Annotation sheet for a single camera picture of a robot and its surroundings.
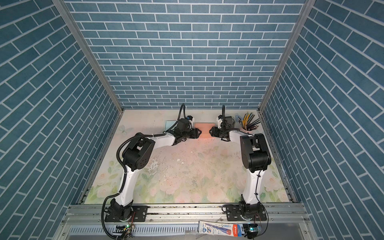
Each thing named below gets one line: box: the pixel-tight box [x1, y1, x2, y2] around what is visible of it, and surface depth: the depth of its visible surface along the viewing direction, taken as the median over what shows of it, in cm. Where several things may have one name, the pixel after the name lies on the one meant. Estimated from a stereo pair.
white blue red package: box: [198, 221, 244, 237], surface depth 71 cm
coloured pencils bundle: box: [238, 112, 261, 131], surface depth 98 cm
